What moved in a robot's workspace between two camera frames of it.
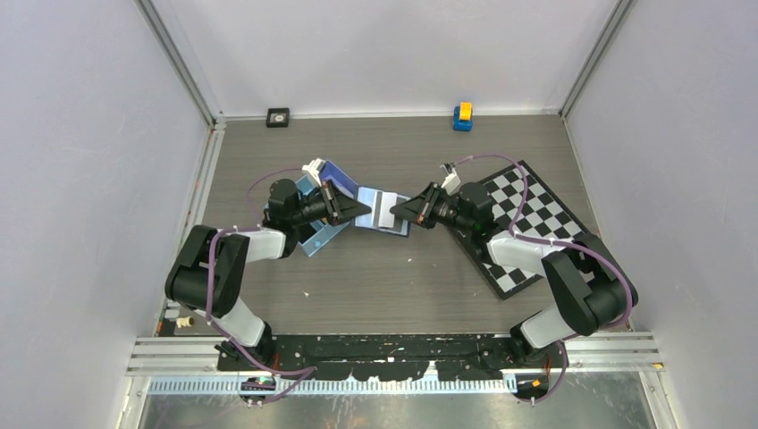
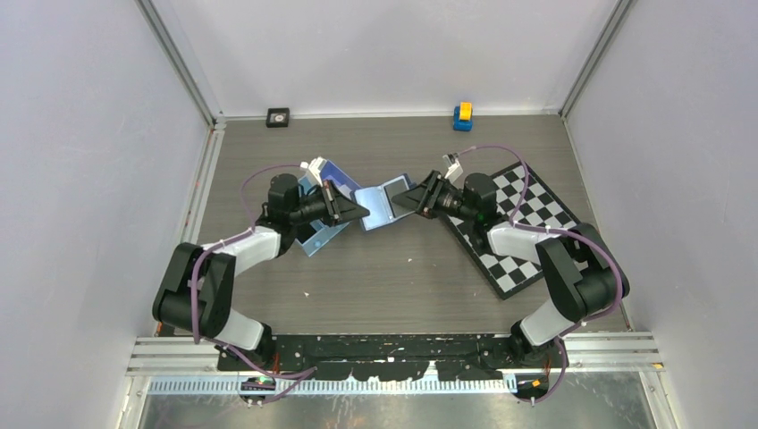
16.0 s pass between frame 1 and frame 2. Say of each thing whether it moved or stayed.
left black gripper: stayed
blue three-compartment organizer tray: stayed
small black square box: stayed
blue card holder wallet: moved
